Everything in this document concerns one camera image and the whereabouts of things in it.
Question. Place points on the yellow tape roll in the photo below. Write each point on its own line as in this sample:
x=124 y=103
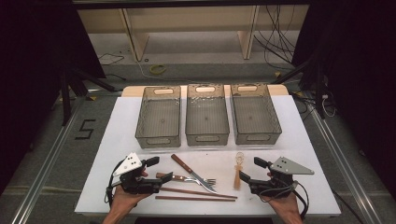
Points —
x=152 y=71

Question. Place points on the black curtain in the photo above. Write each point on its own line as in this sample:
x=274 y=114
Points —
x=358 y=77
x=31 y=77

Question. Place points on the person's left hand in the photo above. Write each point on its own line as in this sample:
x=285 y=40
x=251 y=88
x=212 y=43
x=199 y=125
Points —
x=126 y=200

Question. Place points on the black metal stand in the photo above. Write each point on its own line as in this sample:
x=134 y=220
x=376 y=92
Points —
x=65 y=96
x=319 y=90

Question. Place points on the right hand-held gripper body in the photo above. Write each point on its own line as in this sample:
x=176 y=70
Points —
x=286 y=166

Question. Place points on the brown wooden chopstick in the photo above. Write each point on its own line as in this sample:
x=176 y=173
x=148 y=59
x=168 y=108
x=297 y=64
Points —
x=199 y=193
x=193 y=198

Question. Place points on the person's right hand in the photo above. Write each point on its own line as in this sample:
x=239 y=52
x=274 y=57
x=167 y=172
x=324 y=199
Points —
x=288 y=205

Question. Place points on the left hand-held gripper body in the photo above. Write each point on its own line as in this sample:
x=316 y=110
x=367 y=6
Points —
x=132 y=164

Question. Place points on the aluminium floor rail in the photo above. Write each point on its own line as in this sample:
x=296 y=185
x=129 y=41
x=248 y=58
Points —
x=46 y=161
x=345 y=165

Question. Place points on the white table sheet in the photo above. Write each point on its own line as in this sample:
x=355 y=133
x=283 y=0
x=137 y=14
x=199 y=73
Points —
x=124 y=130

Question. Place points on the clear grey plastic bin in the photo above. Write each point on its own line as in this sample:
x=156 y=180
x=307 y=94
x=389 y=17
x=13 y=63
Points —
x=255 y=116
x=158 y=119
x=207 y=118

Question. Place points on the small wooden spoon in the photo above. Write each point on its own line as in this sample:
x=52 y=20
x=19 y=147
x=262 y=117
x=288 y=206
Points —
x=237 y=177

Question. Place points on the beige wooden desk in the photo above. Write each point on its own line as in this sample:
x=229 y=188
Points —
x=186 y=20

